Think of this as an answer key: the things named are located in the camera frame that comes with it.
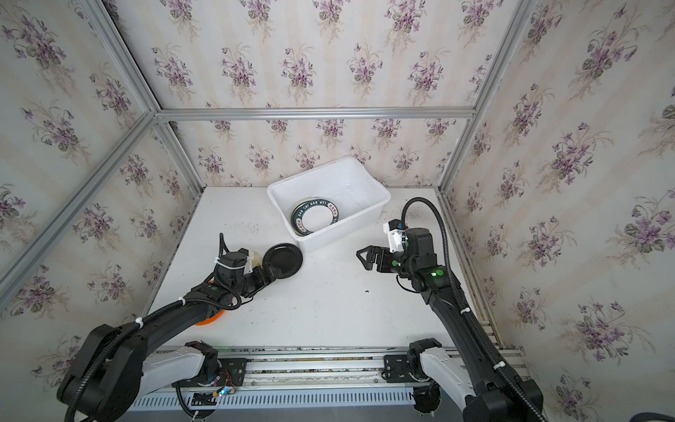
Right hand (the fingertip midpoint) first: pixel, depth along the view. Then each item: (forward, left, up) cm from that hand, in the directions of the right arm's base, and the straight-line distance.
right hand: (366, 255), depth 76 cm
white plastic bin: (+43, -2, -19) cm, 47 cm away
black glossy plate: (+10, +28, -18) cm, 34 cm away
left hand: (+2, +30, -13) cm, 33 cm away
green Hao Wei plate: (+29, +19, -15) cm, 37 cm away
